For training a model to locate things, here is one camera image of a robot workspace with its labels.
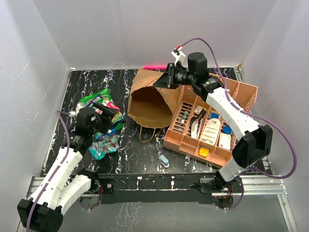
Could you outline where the brown paper bag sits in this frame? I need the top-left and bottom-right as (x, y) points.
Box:
(127, 69), (181, 133)

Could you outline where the white label card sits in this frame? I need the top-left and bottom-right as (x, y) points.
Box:
(201, 118), (221, 145)

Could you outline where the blue chips bag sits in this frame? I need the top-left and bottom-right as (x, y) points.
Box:
(86, 94), (102, 107)

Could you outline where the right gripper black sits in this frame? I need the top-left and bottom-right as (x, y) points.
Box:
(153, 63), (197, 89)

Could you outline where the green cassava chips bag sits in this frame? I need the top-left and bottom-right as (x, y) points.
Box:
(79, 88), (112, 106)

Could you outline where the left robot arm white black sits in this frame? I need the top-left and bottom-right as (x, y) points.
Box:
(17, 102), (118, 232)

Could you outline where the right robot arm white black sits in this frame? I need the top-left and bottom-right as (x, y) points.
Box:
(153, 49), (273, 192)

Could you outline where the aluminium front rail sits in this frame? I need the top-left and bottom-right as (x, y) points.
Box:
(17, 170), (287, 232)

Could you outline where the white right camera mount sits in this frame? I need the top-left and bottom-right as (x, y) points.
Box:
(171, 45), (186, 65)

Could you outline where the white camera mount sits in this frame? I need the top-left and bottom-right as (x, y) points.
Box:
(69, 102), (85, 118)
(171, 45), (186, 65)

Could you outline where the orange plastic organizer tray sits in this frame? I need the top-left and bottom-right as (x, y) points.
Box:
(164, 86), (258, 168)

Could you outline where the white green tube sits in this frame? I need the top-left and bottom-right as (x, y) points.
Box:
(181, 111), (188, 124)

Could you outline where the blue square box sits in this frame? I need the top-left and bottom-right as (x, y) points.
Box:
(222, 126), (232, 134)

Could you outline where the teal snack packet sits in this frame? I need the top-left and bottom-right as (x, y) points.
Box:
(89, 132), (119, 160)

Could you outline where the black marker pen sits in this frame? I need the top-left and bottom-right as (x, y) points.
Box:
(197, 109), (207, 121)

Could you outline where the pink red snack packet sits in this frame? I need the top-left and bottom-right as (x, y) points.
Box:
(93, 102), (120, 116)

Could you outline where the dark green snack packet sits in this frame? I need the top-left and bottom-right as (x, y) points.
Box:
(101, 95), (126, 132)

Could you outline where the white red box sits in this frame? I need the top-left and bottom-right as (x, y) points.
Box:
(218, 132), (231, 150)

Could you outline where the small blue white stapler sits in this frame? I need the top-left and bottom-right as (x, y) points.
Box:
(158, 155), (169, 168)

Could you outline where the yellow block in tray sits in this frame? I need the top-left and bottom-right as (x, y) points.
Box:
(198, 146), (210, 158)

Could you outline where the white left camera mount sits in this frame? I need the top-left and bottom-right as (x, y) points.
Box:
(69, 102), (85, 118)

